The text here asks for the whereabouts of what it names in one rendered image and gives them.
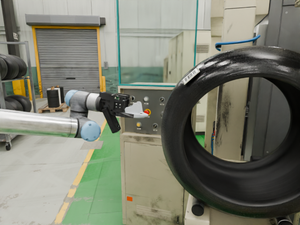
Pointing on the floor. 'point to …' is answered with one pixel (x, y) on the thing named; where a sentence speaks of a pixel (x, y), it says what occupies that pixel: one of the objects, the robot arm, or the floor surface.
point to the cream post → (232, 24)
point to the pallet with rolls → (54, 100)
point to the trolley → (13, 67)
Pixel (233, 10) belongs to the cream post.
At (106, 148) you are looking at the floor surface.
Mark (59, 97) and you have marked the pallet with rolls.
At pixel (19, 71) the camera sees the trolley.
